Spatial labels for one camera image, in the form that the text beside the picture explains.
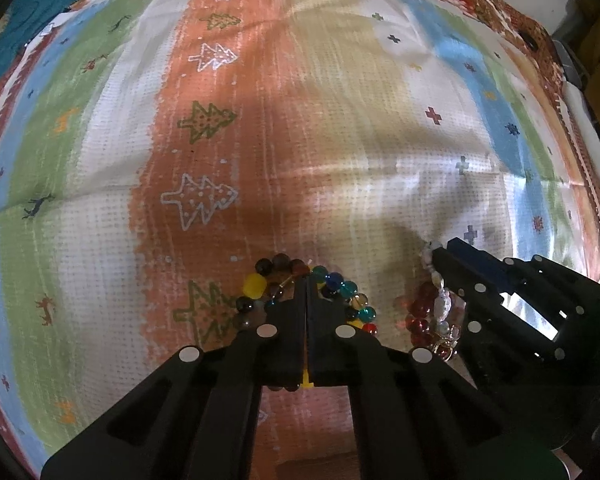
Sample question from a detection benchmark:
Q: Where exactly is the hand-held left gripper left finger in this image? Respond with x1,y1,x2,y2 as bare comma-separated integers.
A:
40,277,307,480

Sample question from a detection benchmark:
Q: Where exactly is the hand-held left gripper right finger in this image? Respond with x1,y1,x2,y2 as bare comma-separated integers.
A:
307,277,566,480

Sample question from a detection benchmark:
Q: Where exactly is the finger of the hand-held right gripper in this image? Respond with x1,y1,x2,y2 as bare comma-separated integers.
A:
431,247,571,386
447,237,600,356

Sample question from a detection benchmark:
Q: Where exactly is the multicolour bead bracelet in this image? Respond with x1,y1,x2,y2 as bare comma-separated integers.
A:
235,255,381,391

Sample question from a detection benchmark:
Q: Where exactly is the red bead bracelet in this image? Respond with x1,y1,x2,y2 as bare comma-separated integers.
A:
405,240,468,361

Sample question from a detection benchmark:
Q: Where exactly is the white bolster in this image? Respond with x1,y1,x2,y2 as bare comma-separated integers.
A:
562,82,600,190

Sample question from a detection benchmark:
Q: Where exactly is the striped printed bedsheet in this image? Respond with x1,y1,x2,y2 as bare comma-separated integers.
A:
0,0,600,480

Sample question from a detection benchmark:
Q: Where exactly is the teal garment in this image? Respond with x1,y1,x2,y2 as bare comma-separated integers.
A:
0,0,103,103

